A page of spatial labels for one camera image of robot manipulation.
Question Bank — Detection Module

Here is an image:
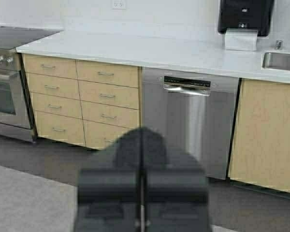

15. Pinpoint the black paper towel dispenser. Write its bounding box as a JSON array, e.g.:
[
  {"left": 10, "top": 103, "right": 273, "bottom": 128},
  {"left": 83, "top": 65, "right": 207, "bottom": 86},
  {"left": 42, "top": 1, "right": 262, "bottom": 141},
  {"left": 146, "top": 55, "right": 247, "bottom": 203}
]
[{"left": 217, "top": 0, "right": 275, "bottom": 37}]

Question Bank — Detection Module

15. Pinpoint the white wall outlet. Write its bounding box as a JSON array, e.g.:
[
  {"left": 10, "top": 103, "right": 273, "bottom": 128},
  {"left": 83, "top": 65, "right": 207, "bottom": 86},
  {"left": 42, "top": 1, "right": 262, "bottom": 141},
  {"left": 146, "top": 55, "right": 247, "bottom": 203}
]
[{"left": 111, "top": 0, "right": 126, "bottom": 10}]

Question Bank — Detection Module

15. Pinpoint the stainless steel sink basin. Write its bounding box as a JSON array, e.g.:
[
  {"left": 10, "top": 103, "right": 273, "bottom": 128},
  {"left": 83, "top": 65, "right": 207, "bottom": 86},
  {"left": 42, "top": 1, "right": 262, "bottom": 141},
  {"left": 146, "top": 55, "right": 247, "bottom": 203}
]
[{"left": 262, "top": 52, "right": 290, "bottom": 71}]

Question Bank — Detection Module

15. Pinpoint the stainless steel dishwasher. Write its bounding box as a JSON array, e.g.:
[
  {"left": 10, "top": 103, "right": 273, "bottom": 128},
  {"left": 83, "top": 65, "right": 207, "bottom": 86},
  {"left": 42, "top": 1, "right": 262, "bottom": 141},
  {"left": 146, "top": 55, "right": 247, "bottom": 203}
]
[{"left": 142, "top": 68, "right": 240, "bottom": 179}]

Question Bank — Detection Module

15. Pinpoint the small chrome counter button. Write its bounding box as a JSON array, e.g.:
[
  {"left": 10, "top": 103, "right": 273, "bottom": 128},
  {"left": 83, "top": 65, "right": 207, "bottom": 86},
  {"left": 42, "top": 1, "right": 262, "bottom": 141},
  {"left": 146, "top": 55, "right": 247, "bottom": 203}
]
[{"left": 275, "top": 40, "right": 283, "bottom": 50}]

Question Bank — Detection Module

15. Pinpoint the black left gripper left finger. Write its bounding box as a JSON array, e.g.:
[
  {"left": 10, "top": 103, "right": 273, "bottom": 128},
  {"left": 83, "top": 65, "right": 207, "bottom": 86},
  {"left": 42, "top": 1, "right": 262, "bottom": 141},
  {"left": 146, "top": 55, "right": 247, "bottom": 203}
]
[{"left": 73, "top": 128, "right": 141, "bottom": 232}]

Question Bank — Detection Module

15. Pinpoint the light wood drawer cabinet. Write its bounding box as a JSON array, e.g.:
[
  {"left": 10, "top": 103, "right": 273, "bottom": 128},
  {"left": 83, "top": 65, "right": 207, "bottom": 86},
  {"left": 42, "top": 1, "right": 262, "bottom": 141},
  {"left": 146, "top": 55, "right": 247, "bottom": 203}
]
[{"left": 22, "top": 54, "right": 142, "bottom": 150}]

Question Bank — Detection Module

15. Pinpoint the stainless steel oven range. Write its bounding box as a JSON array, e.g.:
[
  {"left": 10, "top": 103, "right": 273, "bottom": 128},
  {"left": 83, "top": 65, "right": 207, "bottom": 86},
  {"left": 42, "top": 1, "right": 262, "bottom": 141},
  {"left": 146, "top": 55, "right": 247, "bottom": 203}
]
[{"left": 0, "top": 26, "right": 57, "bottom": 143}]

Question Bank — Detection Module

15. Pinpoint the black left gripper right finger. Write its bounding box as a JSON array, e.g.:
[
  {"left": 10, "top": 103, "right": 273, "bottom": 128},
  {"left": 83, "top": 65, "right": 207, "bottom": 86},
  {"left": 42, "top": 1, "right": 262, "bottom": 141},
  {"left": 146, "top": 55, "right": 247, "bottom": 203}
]
[{"left": 142, "top": 127, "right": 212, "bottom": 232}]

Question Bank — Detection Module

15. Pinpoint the light wood sink cabinet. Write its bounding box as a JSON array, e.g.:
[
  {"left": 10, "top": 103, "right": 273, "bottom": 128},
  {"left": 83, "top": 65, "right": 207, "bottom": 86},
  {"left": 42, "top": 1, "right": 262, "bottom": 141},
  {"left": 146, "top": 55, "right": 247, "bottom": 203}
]
[{"left": 229, "top": 79, "right": 290, "bottom": 193}]

